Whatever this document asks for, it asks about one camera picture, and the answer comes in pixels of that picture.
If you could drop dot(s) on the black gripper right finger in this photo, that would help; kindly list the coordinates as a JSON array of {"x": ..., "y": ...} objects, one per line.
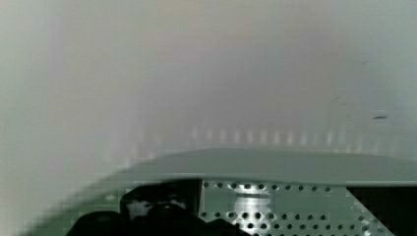
[{"x": 394, "y": 207}]

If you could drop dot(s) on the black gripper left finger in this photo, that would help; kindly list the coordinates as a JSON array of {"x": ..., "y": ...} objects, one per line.
[{"x": 162, "y": 209}]

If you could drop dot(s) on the green plastic strainer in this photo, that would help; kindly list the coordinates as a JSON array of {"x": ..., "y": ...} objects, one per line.
[{"x": 266, "y": 192}]

